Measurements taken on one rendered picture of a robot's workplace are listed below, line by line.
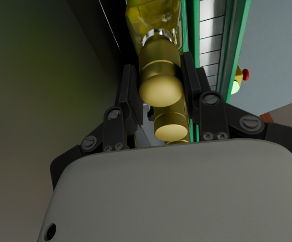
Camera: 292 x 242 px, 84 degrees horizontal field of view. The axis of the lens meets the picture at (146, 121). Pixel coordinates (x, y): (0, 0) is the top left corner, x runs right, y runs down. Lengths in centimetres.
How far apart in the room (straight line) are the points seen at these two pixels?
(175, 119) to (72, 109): 13
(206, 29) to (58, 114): 34
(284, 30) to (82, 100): 83
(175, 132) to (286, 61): 91
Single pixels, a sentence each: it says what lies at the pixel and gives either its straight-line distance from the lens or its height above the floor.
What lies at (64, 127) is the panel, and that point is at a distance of 21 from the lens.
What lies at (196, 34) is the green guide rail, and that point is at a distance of 33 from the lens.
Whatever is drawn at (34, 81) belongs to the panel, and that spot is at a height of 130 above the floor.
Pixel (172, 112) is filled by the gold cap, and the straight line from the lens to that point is 16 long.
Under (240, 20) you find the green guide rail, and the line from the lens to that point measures 34.
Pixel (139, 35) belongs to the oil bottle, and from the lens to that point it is 18.
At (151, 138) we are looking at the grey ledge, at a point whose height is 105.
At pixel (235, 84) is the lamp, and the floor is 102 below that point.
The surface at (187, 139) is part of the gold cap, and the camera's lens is 22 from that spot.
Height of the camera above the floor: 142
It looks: 36 degrees down
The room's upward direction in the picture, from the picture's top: 180 degrees counter-clockwise
